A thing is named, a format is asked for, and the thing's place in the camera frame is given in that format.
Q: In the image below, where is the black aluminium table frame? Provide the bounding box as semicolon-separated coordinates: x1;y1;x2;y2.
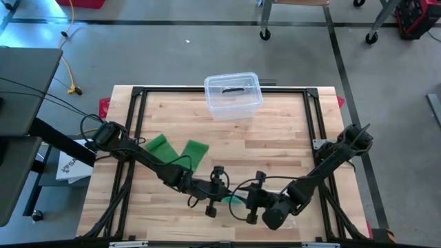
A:
81;85;371;244

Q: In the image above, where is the teal elastic bandage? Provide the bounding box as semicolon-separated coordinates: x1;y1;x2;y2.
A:
221;194;244;205

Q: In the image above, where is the green elastic bandage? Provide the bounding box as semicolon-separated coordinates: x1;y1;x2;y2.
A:
144;134;211;173

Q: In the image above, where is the white printed carton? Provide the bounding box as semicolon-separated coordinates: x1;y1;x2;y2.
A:
54;138;94;185

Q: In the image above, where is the black box orange corner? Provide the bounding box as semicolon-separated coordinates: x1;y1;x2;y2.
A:
370;227;396;244

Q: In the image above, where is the black desk leg frame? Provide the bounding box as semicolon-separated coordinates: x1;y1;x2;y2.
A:
22;116;98;218

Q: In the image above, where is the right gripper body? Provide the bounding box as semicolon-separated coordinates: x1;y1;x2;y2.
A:
245;170;277;225

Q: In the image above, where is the thin black desk cable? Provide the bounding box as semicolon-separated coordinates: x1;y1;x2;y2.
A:
0;77;103;122

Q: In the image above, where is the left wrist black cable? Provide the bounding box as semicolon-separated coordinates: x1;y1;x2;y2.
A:
79;113;231;209

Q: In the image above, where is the red bin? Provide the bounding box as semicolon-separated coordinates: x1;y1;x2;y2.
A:
54;0;106;10

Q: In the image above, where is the grey metal bar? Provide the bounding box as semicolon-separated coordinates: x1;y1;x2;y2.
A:
426;92;441;131

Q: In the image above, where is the grey desk top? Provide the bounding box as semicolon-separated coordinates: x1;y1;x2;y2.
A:
0;46;64;138

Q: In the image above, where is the clear plastic storage box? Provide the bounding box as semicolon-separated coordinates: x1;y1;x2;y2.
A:
203;71;265;123

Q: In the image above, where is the clear plastic bag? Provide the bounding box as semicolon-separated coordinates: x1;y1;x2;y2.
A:
220;187;301;229

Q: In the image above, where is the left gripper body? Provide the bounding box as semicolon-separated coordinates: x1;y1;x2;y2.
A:
192;166;231;218

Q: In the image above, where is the grey desk panel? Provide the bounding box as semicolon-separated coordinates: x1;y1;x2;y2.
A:
0;136;43;228

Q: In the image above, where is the yellow extension cable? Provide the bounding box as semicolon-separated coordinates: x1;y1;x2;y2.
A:
57;0;77;96

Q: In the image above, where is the silver aluminium bracket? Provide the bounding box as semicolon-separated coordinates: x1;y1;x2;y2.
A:
300;242;341;248
108;240;150;248

